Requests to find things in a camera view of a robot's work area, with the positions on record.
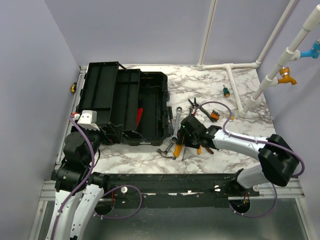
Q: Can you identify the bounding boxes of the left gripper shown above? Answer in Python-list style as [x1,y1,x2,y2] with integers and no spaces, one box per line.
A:
[83,121,125,165]

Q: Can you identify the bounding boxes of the black plastic toolbox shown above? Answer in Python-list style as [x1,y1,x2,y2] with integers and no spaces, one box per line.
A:
[76,61,170,146]

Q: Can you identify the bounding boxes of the red black utility knife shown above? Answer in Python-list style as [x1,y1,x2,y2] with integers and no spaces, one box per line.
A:
[136,107,144,128]

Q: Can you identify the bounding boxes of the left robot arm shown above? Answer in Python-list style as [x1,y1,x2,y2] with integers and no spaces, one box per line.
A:
[46,119,123,240]

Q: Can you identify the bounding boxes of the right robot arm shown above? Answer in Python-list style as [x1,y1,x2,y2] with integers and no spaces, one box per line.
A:
[179,114,299,196]

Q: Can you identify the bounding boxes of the silver combination ratchet wrench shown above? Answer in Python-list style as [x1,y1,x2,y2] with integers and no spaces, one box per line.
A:
[171,106,183,143]

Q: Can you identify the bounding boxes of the yellow black pruning shears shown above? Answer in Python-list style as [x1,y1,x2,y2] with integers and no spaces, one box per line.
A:
[172,139,184,160]

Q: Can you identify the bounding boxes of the claw hammer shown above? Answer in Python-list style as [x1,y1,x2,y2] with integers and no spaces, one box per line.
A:
[156,142,177,160]

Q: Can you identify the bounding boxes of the long screwdriver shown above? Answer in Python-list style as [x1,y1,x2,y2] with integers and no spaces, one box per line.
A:
[181,147,187,161]

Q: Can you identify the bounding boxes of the orange black hex key set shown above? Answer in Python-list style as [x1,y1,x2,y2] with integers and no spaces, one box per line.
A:
[210,110,220,122]

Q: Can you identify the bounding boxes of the green stubby screwdriver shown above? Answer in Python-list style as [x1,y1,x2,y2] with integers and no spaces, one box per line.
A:
[223,85,230,98]

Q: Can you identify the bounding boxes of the yellow brass faucet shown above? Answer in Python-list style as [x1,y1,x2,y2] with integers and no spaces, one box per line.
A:
[278,67,297,85]

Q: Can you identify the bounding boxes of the blue pipe valve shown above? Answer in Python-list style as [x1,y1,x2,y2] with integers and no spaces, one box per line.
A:
[300,38,320,59]

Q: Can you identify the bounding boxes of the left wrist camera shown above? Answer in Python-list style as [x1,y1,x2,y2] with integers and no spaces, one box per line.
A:
[77,110,100,131]

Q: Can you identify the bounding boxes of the black grey wire stripper pliers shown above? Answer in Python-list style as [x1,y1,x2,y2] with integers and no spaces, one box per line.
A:
[188,98,214,123]

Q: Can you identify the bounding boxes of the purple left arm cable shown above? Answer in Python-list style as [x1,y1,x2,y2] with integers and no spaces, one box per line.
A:
[49,112,143,240]

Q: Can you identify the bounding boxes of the yellow black screwdriver at wall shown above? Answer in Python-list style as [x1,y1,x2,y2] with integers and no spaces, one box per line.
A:
[70,82,77,93]

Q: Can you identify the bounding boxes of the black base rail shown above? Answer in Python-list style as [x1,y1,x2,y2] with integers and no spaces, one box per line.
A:
[91,173,259,215]

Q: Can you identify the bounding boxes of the white pvc pipe frame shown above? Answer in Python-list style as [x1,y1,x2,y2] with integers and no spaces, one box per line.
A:
[196,0,320,118]

